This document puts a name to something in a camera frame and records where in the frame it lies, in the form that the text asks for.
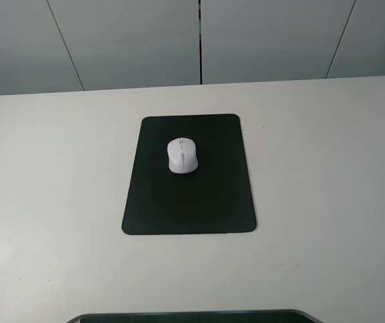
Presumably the white computer mouse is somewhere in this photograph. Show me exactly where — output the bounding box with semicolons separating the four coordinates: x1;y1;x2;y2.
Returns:
167;137;199;174

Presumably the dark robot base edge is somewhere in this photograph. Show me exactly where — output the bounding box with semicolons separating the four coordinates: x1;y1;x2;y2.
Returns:
69;310;320;322

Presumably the black mouse pad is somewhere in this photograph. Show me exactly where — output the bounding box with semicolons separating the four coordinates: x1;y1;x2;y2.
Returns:
121;114;257;236

